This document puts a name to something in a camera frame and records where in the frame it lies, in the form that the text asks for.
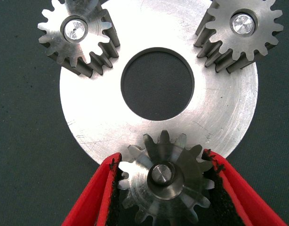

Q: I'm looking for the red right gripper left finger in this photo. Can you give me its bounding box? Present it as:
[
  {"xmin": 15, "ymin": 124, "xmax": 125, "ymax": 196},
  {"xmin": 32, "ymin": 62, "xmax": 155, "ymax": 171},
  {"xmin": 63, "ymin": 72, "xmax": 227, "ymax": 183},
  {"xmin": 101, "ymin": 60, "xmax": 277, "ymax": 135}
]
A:
[{"xmin": 61, "ymin": 152, "xmax": 123, "ymax": 226}]

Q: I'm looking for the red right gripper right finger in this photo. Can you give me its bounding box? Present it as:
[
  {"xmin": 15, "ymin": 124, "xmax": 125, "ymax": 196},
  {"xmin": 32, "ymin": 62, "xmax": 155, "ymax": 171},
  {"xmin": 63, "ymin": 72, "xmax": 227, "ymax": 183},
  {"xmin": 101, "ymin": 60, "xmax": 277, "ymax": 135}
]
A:
[{"xmin": 202, "ymin": 148, "xmax": 288, "ymax": 226}]

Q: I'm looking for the small steel spur gear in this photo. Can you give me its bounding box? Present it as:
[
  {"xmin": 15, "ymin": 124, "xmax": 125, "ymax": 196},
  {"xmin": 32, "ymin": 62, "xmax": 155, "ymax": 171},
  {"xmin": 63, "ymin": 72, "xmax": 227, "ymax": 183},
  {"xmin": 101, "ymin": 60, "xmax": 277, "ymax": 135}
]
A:
[
  {"xmin": 193, "ymin": 0, "xmax": 284, "ymax": 73},
  {"xmin": 118, "ymin": 130, "xmax": 215, "ymax": 226},
  {"xmin": 38, "ymin": 0, "xmax": 120, "ymax": 78}
]

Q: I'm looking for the round metal plate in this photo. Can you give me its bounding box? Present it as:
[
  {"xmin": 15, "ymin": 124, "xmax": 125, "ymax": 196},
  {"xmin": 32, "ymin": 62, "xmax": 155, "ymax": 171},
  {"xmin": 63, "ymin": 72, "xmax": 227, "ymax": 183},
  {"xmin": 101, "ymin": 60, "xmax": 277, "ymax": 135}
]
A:
[{"xmin": 59, "ymin": 0, "xmax": 258, "ymax": 165}]

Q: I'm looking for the dark grey table cloth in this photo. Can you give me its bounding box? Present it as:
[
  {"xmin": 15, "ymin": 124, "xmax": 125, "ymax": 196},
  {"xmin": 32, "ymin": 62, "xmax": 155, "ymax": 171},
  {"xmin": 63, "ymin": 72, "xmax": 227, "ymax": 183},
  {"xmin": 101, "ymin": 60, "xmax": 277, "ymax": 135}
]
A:
[{"xmin": 0, "ymin": 0, "xmax": 289, "ymax": 226}]

